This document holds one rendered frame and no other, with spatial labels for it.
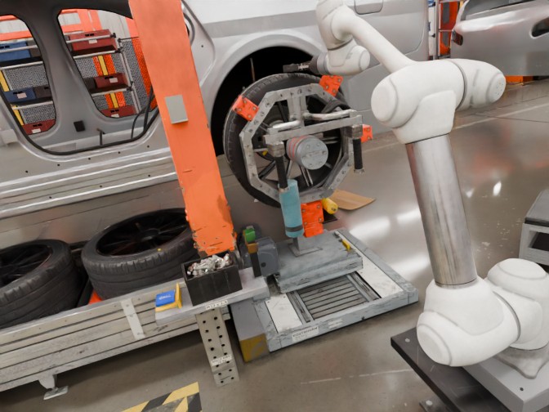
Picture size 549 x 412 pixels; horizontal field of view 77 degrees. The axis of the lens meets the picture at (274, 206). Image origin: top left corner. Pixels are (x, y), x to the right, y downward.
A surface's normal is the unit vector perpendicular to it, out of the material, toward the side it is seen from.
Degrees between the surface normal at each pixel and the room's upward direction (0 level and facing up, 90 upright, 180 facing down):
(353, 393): 0
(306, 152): 90
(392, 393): 0
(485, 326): 70
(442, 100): 79
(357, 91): 90
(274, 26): 90
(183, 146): 90
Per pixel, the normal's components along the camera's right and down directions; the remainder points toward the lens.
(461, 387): -0.16, -0.91
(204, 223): 0.27, 0.33
